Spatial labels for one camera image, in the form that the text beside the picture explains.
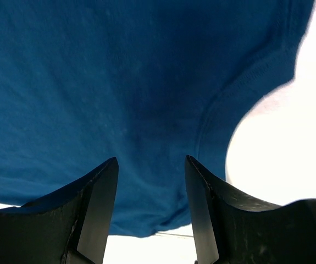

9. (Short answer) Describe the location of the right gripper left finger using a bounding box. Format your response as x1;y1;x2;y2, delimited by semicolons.
0;158;119;264

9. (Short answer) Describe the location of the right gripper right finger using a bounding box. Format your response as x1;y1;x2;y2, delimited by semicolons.
185;156;316;264

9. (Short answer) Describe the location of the navy blue t shirt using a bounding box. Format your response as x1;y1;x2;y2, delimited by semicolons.
0;1;314;237

